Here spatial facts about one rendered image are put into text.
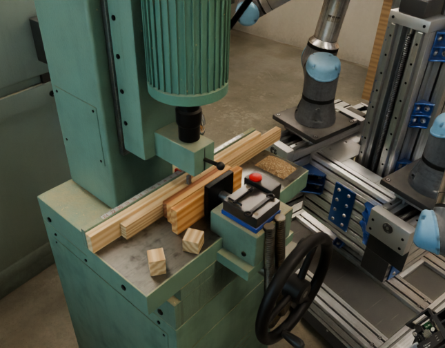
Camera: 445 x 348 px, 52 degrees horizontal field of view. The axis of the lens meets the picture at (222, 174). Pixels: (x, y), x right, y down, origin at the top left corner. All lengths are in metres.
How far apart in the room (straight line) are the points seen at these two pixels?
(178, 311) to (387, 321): 1.00
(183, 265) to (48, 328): 1.18
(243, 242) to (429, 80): 0.85
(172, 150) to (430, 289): 1.32
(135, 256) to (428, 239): 0.59
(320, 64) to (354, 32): 2.86
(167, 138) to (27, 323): 1.28
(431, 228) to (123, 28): 0.72
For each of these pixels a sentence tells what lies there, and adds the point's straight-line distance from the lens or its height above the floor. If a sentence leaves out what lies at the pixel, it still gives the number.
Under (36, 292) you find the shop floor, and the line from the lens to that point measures 2.24.
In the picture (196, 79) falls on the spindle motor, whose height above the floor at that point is 1.26.
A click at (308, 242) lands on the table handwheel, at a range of 0.99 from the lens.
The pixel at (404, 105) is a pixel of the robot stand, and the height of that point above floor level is 0.98.
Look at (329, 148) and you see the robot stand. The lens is 1.73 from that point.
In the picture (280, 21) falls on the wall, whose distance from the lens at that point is 4.80.
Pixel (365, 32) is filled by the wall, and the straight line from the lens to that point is 4.41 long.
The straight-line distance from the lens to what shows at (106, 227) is 1.03.
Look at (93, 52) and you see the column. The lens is 1.06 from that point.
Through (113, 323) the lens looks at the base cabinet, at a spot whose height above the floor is 0.49.
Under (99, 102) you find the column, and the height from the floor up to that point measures 1.14.
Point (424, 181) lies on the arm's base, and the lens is 1.44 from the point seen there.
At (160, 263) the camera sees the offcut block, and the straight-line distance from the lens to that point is 0.96.
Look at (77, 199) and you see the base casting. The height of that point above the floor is 0.80.
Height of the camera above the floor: 1.64
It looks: 36 degrees down
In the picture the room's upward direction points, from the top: 2 degrees clockwise
